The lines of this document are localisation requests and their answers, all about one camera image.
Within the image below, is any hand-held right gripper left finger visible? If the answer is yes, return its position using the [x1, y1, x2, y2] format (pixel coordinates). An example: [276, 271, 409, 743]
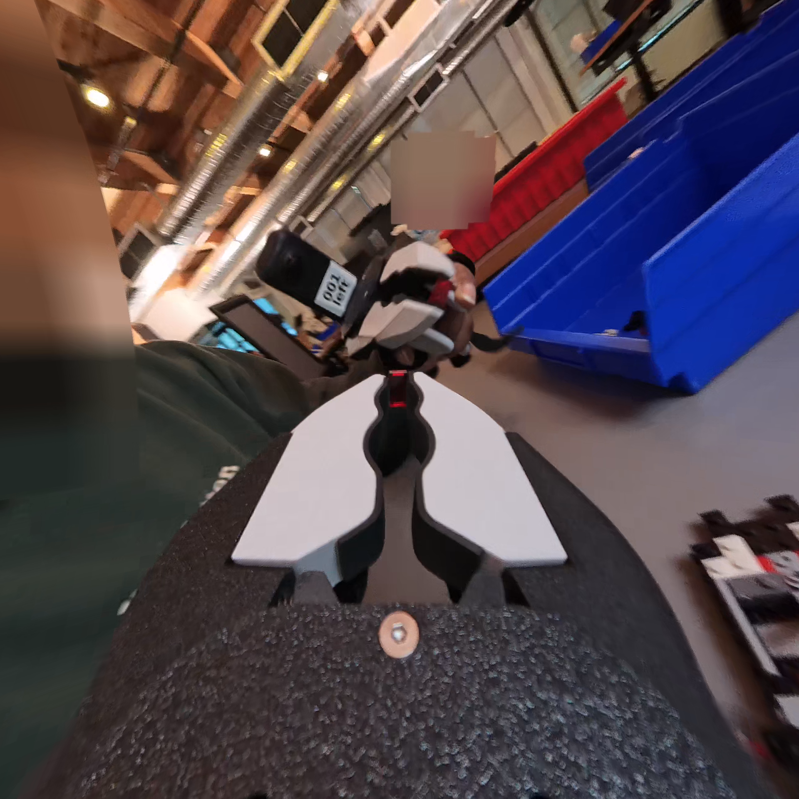
[231, 375, 390, 588]

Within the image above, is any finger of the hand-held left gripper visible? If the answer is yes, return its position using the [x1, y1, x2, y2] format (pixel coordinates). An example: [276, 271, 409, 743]
[347, 300, 454, 359]
[381, 244, 457, 300]

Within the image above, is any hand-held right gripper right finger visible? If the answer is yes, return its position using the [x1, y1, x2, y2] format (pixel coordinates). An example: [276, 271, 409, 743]
[410, 372, 569, 600]

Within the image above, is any large blue plastic bin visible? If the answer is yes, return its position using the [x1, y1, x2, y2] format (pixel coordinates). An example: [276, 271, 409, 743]
[484, 50, 799, 394]

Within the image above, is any brick car model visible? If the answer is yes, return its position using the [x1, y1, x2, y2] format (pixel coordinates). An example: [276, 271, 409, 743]
[691, 496, 799, 750]

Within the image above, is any wooden background table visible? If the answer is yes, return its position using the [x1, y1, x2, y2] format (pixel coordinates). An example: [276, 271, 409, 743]
[475, 185, 590, 282]

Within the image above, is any red plastic bin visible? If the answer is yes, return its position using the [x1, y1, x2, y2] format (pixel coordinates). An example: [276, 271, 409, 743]
[444, 82, 629, 261]

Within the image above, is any person's torso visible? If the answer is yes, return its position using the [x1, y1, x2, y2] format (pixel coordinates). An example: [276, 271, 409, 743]
[0, 337, 325, 787]

